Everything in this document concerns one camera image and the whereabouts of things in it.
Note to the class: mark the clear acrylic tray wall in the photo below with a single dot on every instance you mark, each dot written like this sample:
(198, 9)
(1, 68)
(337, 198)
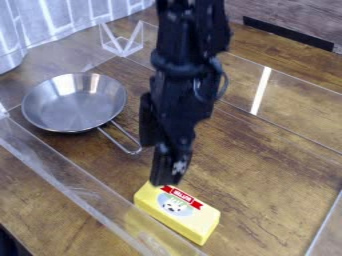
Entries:
(266, 165)

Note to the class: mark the silver metal frying pan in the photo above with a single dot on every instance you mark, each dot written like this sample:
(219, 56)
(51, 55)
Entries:
(76, 102)

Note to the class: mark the black bar on table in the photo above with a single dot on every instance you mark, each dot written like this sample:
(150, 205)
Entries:
(290, 34)

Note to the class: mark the white sheer curtain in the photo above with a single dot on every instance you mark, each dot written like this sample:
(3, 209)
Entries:
(34, 22)

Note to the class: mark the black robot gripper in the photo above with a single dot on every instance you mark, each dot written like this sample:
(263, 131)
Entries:
(178, 103)

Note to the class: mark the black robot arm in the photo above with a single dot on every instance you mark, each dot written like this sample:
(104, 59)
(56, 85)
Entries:
(193, 34)

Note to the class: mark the yellow butter block toy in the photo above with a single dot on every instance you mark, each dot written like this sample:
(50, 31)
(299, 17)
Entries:
(182, 212)

